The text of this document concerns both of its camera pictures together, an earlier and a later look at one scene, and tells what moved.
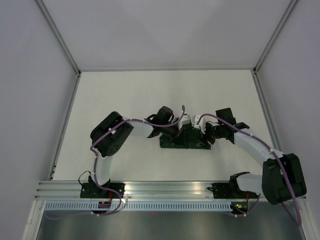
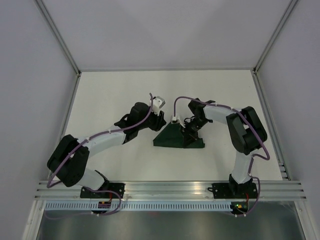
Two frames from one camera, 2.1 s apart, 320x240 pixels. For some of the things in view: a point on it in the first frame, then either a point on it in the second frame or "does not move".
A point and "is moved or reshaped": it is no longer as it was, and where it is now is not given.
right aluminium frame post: x=287 y=12 does not move
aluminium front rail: x=71 y=190 does not move
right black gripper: x=210 y=141 -> x=189 y=137
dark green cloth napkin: x=189 y=137 is moved or reshaped
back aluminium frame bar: x=108 y=69 does not move
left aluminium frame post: x=58 y=36 does not move
